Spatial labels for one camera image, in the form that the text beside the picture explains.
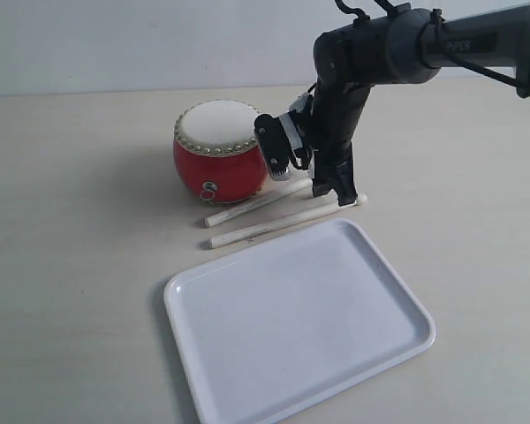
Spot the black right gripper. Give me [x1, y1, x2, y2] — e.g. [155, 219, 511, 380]
[311, 81, 371, 207]

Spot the white wooden drumstick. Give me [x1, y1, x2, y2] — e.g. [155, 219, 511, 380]
[205, 193, 368, 249]
[204, 178, 312, 228]

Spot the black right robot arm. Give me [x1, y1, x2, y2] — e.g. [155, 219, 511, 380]
[311, 3, 530, 206]

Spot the small red drum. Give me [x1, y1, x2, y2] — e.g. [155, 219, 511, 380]
[173, 99, 267, 203]

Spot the white plastic tray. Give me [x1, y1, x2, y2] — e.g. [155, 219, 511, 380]
[163, 218, 436, 423]

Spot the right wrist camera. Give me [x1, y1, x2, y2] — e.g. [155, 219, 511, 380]
[254, 114, 291, 181]

